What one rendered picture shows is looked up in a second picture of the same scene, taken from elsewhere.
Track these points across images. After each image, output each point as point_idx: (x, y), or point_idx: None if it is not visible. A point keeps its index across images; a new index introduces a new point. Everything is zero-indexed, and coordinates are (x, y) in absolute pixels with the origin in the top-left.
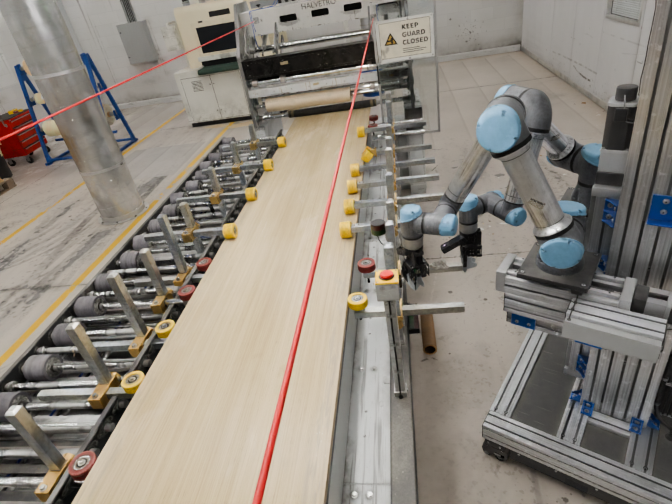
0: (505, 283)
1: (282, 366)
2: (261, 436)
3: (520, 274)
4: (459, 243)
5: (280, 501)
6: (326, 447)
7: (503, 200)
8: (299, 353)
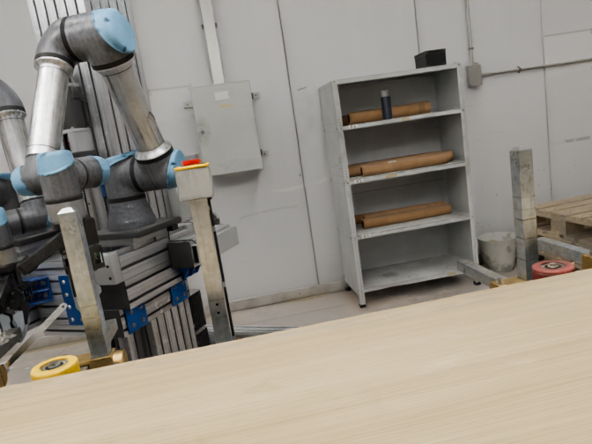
0: (121, 266)
1: (248, 392)
2: (430, 356)
3: (141, 231)
4: (8, 286)
5: (509, 310)
6: (404, 307)
7: (26, 201)
8: (209, 384)
